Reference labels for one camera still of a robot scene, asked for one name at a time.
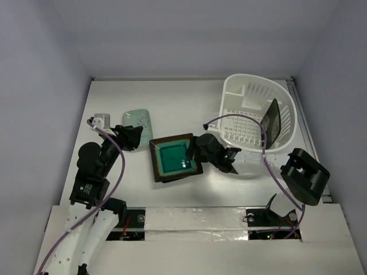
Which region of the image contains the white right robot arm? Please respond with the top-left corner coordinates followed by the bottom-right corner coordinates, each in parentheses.
top-left (186, 133), bottom-right (330, 225)

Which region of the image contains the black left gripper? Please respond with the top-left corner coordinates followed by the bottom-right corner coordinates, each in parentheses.
top-left (100, 123), bottom-right (142, 175)

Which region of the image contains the silver foil tape strip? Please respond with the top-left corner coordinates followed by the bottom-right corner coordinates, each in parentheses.
top-left (144, 207), bottom-right (248, 242)

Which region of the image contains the light green speckled plate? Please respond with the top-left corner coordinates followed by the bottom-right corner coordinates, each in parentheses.
top-left (122, 109), bottom-right (153, 149)

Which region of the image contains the teal square plate dark rim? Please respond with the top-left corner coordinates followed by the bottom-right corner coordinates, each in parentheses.
top-left (149, 133), bottom-right (203, 183)

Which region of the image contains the white plastic dish rack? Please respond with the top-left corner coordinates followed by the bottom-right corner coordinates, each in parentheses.
top-left (217, 74), bottom-right (297, 154)

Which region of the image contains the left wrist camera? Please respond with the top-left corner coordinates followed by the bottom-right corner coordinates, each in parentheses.
top-left (88, 113), bottom-right (111, 131)

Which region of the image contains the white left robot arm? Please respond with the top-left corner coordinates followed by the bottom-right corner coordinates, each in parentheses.
top-left (37, 121), bottom-right (143, 274)

